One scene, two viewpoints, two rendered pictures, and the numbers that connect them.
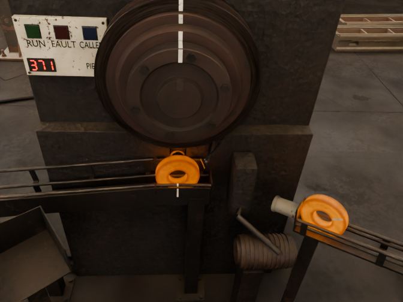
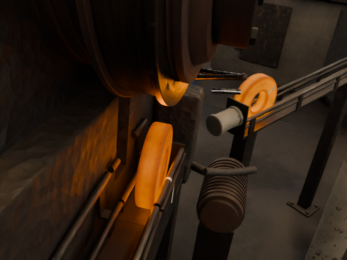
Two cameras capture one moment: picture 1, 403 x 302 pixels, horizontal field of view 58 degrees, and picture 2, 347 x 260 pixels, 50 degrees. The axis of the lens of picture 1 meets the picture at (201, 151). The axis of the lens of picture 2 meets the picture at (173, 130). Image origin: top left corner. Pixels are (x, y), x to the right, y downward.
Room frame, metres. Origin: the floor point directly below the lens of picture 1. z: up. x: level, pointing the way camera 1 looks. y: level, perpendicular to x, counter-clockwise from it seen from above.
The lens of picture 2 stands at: (0.78, 0.61, 1.11)
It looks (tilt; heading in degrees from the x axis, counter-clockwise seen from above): 28 degrees down; 285
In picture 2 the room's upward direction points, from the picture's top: 7 degrees clockwise
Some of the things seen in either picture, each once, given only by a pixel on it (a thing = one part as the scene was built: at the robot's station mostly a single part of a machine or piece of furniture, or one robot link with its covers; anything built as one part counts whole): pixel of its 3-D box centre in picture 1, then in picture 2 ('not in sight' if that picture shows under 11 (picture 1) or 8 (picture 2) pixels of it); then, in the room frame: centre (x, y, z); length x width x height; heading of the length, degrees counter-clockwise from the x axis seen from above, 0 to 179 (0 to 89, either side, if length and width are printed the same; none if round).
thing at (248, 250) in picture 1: (256, 280); (211, 244); (0.85, -0.26, 0.27); 0.22 x 0.13 x 0.53; 95
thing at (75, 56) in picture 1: (65, 47); not in sight; (1.03, 0.43, 1.15); 0.26 x 0.02 x 0.18; 95
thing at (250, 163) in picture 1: (240, 183); (174, 132); (0.98, -0.15, 0.68); 0.11 x 0.08 x 0.24; 5
